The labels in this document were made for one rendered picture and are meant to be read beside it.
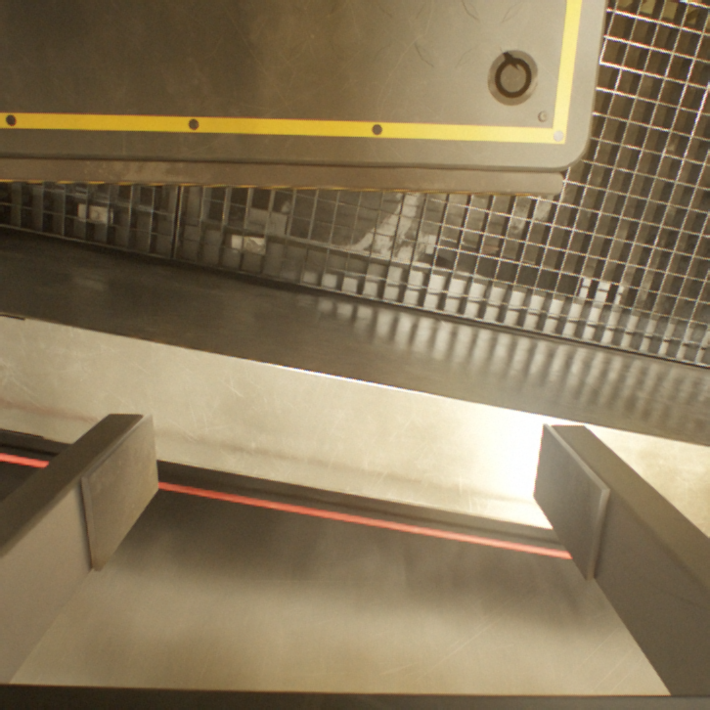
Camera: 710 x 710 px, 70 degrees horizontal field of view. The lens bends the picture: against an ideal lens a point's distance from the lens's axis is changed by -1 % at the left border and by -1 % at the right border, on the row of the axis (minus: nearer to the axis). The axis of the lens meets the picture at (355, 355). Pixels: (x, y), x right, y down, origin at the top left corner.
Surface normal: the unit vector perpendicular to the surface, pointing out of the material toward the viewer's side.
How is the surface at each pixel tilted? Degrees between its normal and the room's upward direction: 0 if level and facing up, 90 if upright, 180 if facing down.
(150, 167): 0
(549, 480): 90
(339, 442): 1
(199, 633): 70
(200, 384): 1
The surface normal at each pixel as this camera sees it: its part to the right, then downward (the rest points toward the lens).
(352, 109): 0.00, 0.26
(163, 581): 0.19, -0.84
